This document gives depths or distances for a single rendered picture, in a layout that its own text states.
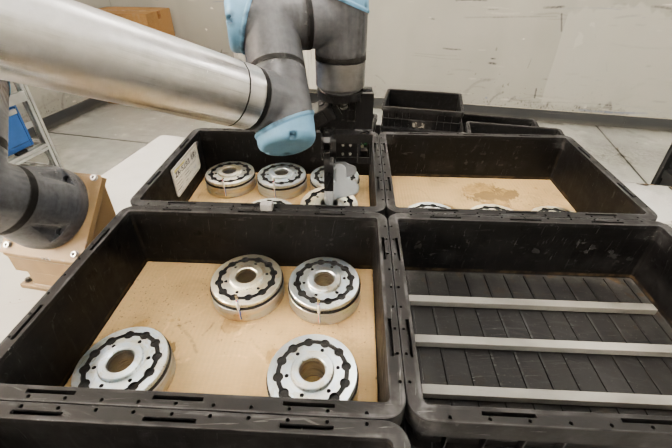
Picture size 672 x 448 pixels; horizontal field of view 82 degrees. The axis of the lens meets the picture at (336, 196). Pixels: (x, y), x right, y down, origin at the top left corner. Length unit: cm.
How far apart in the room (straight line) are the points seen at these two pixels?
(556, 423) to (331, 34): 49
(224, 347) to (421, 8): 318
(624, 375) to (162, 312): 60
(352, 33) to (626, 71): 341
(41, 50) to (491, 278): 60
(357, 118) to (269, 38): 19
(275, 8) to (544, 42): 319
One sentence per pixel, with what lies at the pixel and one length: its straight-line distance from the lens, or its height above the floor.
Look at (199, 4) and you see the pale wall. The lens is 403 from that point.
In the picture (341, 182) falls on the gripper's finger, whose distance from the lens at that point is 65.
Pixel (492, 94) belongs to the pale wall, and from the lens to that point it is 366.
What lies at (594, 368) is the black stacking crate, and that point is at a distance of 60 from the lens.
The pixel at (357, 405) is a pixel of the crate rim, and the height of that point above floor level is 93.
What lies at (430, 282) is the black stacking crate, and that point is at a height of 83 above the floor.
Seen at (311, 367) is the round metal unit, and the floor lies 85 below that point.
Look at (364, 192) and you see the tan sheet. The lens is 81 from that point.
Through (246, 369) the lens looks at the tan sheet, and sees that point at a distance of 52.
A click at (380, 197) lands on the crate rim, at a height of 93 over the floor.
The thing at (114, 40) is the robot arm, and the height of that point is 120.
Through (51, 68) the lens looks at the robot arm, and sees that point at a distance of 38.
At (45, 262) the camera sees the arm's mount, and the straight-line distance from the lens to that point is 89.
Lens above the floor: 126
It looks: 33 degrees down
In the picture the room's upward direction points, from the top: straight up
